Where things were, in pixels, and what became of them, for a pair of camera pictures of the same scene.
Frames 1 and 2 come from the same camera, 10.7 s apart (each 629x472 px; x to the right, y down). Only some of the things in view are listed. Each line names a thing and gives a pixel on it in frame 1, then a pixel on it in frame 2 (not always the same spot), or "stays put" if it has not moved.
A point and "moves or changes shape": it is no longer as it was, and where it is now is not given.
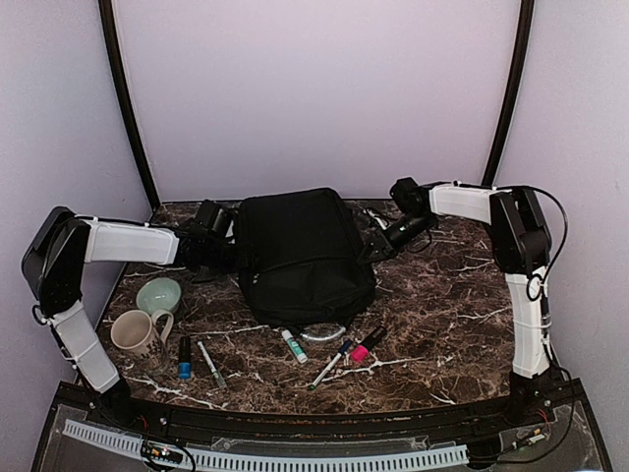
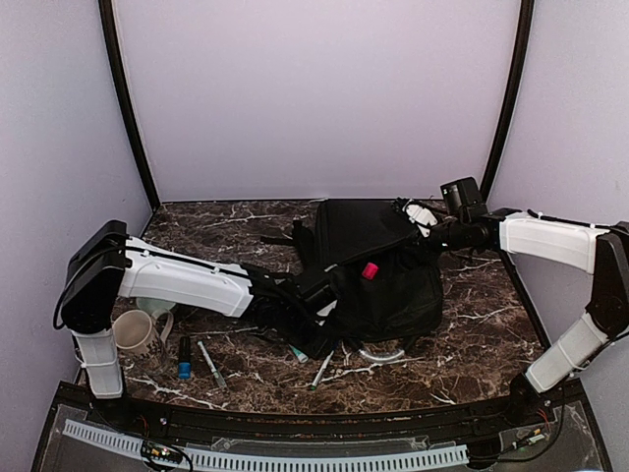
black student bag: x=302 y=261 moves or changes shape
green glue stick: x=295 y=346 stays put
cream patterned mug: x=142 y=335 stays put
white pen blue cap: x=323 y=375 moves or changes shape
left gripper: x=222 y=272 -> x=316 y=350
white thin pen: x=211 y=365 stays put
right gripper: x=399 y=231 -> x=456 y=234
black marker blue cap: x=185 y=369 stays put
